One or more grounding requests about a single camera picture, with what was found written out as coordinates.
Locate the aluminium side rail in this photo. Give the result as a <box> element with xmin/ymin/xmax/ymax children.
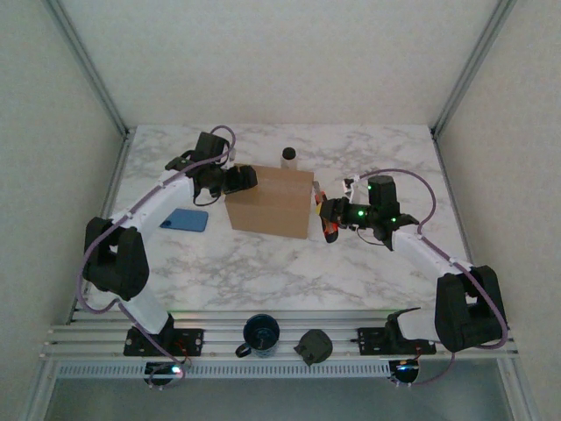
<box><xmin>72</xmin><ymin>131</ymin><xmax>132</xmax><ymax>325</ymax></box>
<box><xmin>431</xmin><ymin>129</ymin><xmax>490</xmax><ymax>321</ymax></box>

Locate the brown cardboard express box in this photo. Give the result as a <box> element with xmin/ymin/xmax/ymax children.
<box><xmin>224</xmin><ymin>164</ymin><xmax>316</xmax><ymax>240</ymax></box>

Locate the dark blue mug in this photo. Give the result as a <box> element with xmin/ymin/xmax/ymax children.
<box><xmin>235</xmin><ymin>312</ymin><xmax>281</xmax><ymax>360</ymax></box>

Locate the aluminium mounting rail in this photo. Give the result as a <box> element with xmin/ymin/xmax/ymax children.
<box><xmin>41</xmin><ymin>309</ymin><xmax>521</xmax><ymax>361</ymax></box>

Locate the right controller board with light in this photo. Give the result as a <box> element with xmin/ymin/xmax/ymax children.
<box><xmin>388</xmin><ymin>358</ymin><xmax>424</xmax><ymax>387</ymax></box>

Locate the orange and black utility knife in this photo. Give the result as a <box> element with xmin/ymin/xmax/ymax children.
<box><xmin>311</xmin><ymin>179</ymin><xmax>341</xmax><ymax>245</ymax></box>

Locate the left controller board with light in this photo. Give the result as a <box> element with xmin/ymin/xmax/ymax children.
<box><xmin>144</xmin><ymin>361</ymin><xmax>185</xmax><ymax>389</ymax></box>

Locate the aluminium frame post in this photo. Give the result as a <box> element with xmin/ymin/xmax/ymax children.
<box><xmin>43</xmin><ymin>0</ymin><xmax>132</xmax><ymax>137</ymax></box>
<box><xmin>431</xmin><ymin>0</ymin><xmax>518</xmax><ymax>137</ymax></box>

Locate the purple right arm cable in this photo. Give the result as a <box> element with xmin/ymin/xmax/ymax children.
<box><xmin>350</xmin><ymin>168</ymin><xmax>512</xmax><ymax>387</ymax></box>

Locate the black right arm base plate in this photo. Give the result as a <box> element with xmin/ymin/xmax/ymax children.
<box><xmin>357</xmin><ymin>326</ymin><xmax>437</xmax><ymax>356</ymax></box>

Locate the slotted grey cable duct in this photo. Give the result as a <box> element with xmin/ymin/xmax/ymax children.
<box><xmin>56</xmin><ymin>361</ymin><xmax>391</xmax><ymax>379</ymax></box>

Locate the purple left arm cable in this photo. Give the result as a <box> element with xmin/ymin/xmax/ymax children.
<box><xmin>76</xmin><ymin>125</ymin><xmax>240</xmax><ymax>389</ymax></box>

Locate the white bottle with black cap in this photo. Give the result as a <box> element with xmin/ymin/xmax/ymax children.
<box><xmin>280</xmin><ymin>146</ymin><xmax>299</xmax><ymax>171</ymax></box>

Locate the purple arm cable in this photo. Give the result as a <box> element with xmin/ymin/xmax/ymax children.
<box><xmin>350</xmin><ymin>168</ymin><xmax>512</xmax><ymax>387</ymax></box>
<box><xmin>76</xmin><ymin>125</ymin><xmax>240</xmax><ymax>389</ymax></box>

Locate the controller board with light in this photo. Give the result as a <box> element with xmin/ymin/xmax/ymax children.
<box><xmin>144</xmin><ymin>361</ymin><xmax>185</xmax><ymax>389</ymax></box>
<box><xmin>388</xmin><ymin>358</ymin><xmax>424</xmax><ymax>387</ymax></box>

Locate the dark green round tape measure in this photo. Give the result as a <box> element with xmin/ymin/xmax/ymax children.
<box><xmin>293</xmin><ymin>328</ymin><xmax>334</xmax><ymax>367</ymax></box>

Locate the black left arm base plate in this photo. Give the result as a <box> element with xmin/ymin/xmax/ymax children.
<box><xmin>124</xmin><ymin>327</ymin><xmax>205</xmax><ymax>357</ymax></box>

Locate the blue smartphone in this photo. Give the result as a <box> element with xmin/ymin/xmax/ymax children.
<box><xmin>158</xmin><ymin>208</ymin><xmax>209</xmax><ymax>232</ymax></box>

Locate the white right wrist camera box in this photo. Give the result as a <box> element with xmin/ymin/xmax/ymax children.
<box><xmin>342</xmin><ymin>176</ymin><xmax>367</xmax><ymax>203</ymax></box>

